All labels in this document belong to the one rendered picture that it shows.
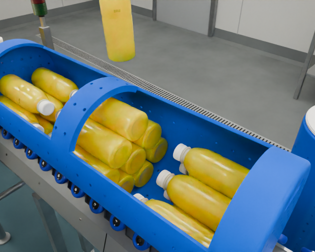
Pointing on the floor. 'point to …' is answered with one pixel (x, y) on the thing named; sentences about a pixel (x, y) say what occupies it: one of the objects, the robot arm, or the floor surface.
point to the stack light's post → (46, 37)
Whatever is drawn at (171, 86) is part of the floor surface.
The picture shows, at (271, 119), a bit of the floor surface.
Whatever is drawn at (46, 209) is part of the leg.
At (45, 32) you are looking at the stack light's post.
